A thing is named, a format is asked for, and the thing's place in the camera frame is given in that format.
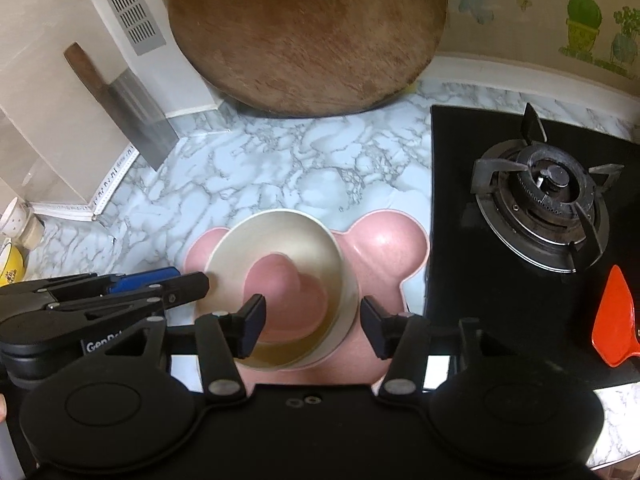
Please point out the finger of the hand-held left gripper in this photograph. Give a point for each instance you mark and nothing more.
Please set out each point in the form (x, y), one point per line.
(187, 287)
(145, 278)

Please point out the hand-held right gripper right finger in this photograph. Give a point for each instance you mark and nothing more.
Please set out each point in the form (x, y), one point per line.
(371, 322)

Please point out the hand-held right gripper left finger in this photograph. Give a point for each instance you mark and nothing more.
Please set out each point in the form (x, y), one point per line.
(255, 320)

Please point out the large white floral plate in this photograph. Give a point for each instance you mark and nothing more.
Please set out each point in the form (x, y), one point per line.
(416, 287)

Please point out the pink round bowl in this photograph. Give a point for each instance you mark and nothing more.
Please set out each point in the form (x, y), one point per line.
(325, 358)

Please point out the pink bear-shaped plate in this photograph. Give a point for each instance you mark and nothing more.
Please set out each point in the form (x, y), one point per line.
(390, 245)

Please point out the cream round bowl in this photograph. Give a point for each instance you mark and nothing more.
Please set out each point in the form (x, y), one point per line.
(300, 240)

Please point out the yellow printed bowl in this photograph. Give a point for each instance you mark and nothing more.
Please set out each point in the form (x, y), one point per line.
(10, 267)

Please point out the white music-note edge strip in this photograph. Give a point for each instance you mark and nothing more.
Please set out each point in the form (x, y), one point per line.
(112, 175)

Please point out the black glass stove top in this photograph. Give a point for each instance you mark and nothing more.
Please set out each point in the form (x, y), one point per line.
(460, 260)

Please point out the beige cup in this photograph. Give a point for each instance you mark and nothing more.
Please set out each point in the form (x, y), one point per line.
(34, 232)

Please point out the white dotted cup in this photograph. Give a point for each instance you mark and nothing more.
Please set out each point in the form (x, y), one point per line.
(12, 217)

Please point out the gas stove burner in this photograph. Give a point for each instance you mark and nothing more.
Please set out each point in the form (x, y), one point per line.
(545, 185)

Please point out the grey vent grille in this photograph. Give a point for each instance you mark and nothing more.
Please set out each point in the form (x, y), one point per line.
(150, 47)

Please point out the orange plastic spatula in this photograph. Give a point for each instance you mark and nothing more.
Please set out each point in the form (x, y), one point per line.
(617, 320)

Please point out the round wooden cutting board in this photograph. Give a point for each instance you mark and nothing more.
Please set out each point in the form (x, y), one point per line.
(305, 35)

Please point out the plant wall sticker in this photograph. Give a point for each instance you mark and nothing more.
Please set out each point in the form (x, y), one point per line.
(582, 15)

